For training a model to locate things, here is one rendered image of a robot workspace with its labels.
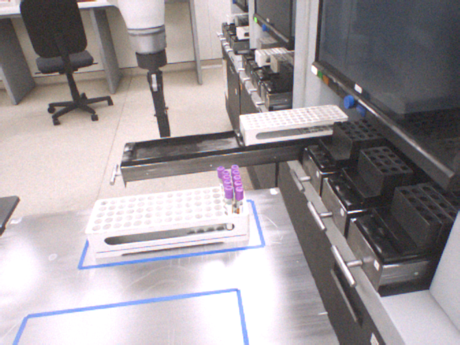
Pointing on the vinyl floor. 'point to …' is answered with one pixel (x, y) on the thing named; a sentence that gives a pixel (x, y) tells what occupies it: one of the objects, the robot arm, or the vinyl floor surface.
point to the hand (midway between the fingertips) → (163, 124)
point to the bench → (14, 88)
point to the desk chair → (60, 47)
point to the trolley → (160, 287)
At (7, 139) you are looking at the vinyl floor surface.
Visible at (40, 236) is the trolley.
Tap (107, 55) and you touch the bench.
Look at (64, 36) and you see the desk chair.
